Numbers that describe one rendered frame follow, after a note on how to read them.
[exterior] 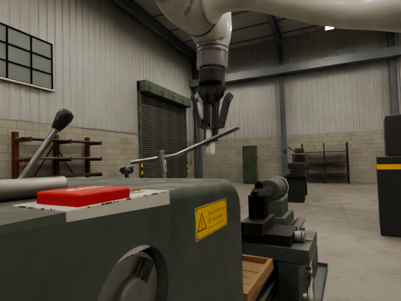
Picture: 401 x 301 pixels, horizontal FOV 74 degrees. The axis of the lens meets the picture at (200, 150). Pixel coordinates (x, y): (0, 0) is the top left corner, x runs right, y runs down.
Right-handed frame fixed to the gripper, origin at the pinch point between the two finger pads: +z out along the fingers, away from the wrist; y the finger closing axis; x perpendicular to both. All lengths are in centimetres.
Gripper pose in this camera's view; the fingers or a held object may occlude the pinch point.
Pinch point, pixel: (210, 141)
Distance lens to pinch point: 76.3
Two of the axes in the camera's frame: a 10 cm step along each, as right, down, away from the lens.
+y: -8.8, -0.2, 4.8
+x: -4.8, -0.1, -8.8
